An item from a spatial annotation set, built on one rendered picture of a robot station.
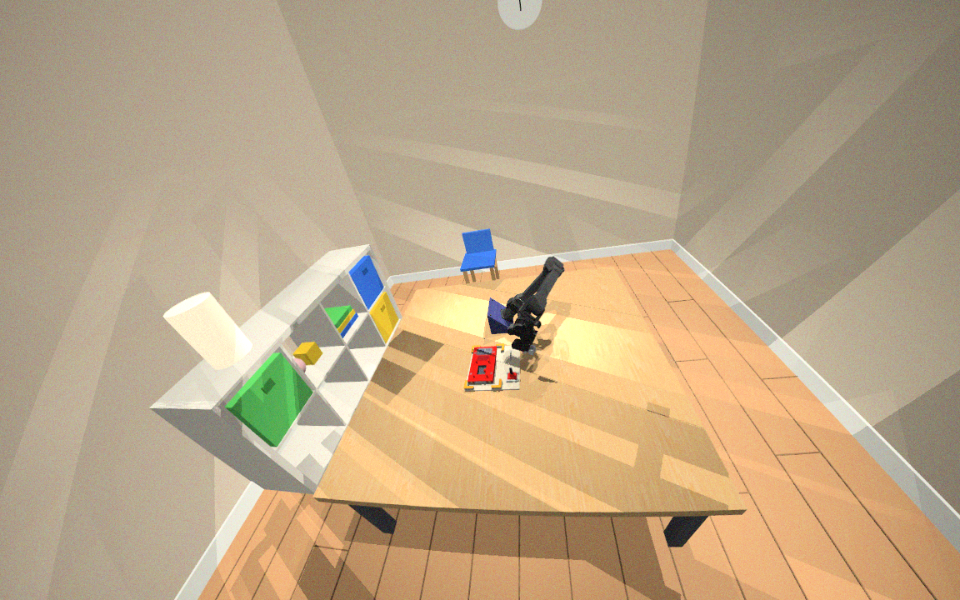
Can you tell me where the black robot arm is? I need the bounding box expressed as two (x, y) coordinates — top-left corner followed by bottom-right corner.
(500, 256), (565, 338)

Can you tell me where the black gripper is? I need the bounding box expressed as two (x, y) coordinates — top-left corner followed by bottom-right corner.
(511, 321), (542, 352)

